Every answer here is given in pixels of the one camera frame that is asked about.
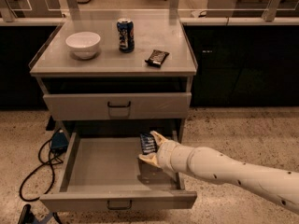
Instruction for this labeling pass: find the closed grey top drawer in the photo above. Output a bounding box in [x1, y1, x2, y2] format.
[44, 92, 192, 120]

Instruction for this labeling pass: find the white ceramic bowl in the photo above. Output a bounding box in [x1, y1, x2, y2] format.
[65, 32, 101, 60]

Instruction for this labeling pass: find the dark brown snack bar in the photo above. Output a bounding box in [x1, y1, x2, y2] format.
[146, 49, 169, 67]

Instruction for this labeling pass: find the grey drawer cabinet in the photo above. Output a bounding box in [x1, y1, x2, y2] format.
[31, 10, 197, 134]

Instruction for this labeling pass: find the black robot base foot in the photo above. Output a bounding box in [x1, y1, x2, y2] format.
[18, 204, 63, 224]

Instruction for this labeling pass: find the black floor cable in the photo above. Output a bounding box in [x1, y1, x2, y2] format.
[19, 138, 64, 203]

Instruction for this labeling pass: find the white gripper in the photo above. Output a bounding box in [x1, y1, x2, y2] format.
[138, 131, 194, 174]

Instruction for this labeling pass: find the open grey middle drawer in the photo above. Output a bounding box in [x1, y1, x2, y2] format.
[40, 119, 197, 212]

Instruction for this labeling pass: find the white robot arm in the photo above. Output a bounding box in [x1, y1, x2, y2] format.
[139, 131, 299, 214]

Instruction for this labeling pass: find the blue rxbar blueberry bar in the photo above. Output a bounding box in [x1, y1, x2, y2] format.
[140, 133, 158, 155]

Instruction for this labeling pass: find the blue power box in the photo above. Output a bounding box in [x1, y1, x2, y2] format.
[50, 131, 68, 151]

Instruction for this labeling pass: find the blue soda can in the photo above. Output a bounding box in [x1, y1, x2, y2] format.
[117, 18, 135, 53]

